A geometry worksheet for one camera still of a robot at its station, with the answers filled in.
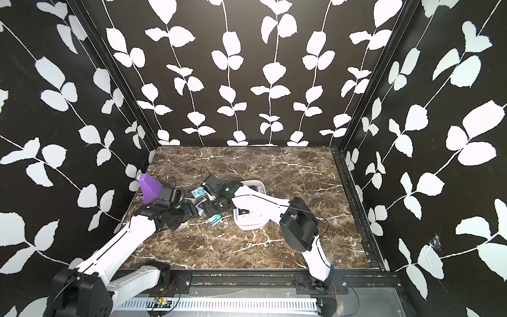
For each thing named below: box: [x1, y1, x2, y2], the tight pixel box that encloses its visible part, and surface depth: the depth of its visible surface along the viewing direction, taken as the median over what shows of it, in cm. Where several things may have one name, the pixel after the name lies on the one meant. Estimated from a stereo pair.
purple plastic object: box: [138, 173, 164, 205], surface depth 87 cm
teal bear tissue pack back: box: [190, 186, 208, 201], surface depth 100 cm
